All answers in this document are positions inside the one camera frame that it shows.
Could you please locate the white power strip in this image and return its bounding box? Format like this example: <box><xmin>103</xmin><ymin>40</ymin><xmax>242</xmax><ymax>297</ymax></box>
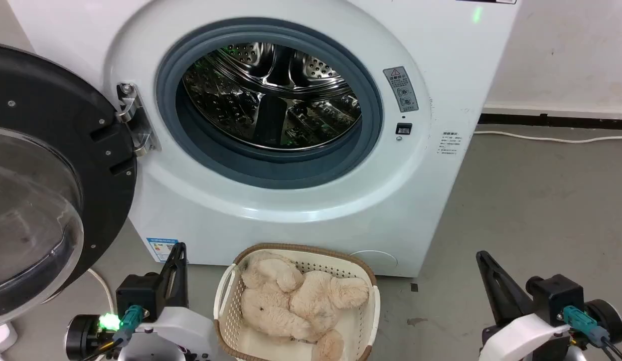
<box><xmin>0</xmin><ymin>322</ymin><xmax>19</xmax><ymax>353</ymax></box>

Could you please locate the teal plug left gripper cable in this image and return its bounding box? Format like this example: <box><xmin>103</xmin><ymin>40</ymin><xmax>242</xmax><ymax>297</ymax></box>
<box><xmin>90</xmin><ymin>304</ymin><xmax>144</xmax><ymax>361</ymax></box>

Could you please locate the metal door hinge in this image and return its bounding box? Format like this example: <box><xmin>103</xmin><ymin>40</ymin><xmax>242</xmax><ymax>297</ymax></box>
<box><xmin>115</xmin><ymin>82</ymin><xmax>156</xmax><ymax>158</ymax></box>

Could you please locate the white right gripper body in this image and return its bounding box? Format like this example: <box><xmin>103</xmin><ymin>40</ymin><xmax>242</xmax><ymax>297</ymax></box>
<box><xmin>480</xmin><ymin>313</ymin><xmax>572</xmax><ymax>361</ymax></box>

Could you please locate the blue energy label sticker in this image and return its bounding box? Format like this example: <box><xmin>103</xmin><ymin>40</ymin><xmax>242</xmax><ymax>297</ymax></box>
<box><xmin>146</xmin><ymin>237</ymin><xmax>179</xmax><ymax>263</ymax></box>

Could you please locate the white power cord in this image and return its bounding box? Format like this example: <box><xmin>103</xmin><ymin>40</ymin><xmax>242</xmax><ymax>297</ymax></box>
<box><xmin>87</xmin><ymin>268</ymin><xmax>116</xmax><ymax>315</ymax></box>

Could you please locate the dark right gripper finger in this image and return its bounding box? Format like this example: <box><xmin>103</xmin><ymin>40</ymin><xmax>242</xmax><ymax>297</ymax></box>
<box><xmin>476</xmin><ymin>250</ymin><xmax>535</xmax><ymax>327</ymax></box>

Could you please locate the teal plug right gripper cable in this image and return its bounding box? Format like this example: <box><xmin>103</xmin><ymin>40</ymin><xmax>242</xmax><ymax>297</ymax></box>
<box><xmin>561</xmin><ymin>305</ymin><xmax>622</xmax><ymax>361</ymax></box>

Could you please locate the grey rubber door gasket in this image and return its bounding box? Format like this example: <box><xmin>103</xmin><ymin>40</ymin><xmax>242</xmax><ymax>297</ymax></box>
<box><xmin>155</xmin><ymin>18</ymin><xmax>384</xmax><ymax>190</ymax></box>

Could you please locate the black round washer door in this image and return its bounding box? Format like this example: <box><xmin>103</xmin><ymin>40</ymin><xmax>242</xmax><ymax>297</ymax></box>
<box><xmin>0</xmin><ymin>42</ymin><xmax>138</xmax><ymax>328</ymax></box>

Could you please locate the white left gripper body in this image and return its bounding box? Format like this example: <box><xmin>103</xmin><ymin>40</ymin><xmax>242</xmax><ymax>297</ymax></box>
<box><xmin>118</xmin><ymin>305</ymin><xmax>222</xmax><ymax>361</ymax></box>

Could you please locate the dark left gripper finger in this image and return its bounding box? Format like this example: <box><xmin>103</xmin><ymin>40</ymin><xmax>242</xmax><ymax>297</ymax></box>
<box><xmin>171</xmin><ymin>243</ymin><xmax>188</xmax><ymax>307</ymax></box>
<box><xmin>159</xmin><ymin>244</ymin><xmax>178</xmax><ymax>307</ymax></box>

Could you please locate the white floor cable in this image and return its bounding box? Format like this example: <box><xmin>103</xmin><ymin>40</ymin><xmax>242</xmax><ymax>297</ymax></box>
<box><xmin>473</xmin><ymin>130</ymin><xmax>622</xmax><ymax>144</ymax></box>

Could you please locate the white plastic laundry basket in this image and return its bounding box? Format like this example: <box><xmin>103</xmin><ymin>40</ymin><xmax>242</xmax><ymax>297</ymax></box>
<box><xmin>213</xmin><ymin>243</ymin><xmax>381</xmax><ymax>361</ymax></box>

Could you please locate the stainless steel washer drum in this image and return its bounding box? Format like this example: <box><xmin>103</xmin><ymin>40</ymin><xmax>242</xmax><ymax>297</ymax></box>
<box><xmin>183</xmin><ymin>42</ymin><xmax>363</xmax><ymax>150</ymax></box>

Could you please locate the white front-load washing machine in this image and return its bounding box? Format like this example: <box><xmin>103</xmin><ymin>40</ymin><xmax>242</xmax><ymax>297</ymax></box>
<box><xmin>8</xmin><ymin>0</ymin><xmax>522</xmax><ymax>278</ymax></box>

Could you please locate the grey warning sticker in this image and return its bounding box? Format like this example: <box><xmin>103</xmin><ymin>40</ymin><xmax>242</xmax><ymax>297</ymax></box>
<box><xmin>383</xmin><ymin>66</ymin><xmax>419</xmax><ymax>113</ymax></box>

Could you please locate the teal plug gripper cable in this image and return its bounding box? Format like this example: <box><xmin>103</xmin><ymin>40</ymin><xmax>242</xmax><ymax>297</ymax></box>
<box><xmin>561</xmin><ymin>305</ymin><xmax>622</xmax><ymax>361</ymax></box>
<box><xmin>90</xmin><ymin>304</ymin><xmax>144</xmax><ymax>361</ymax></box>

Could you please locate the beige plush toy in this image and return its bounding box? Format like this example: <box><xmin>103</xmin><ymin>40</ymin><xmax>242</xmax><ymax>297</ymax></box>
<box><xmin>240</xmin><ymin>253</ymin><xmax>370</xmax><ymax>361</ymax></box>

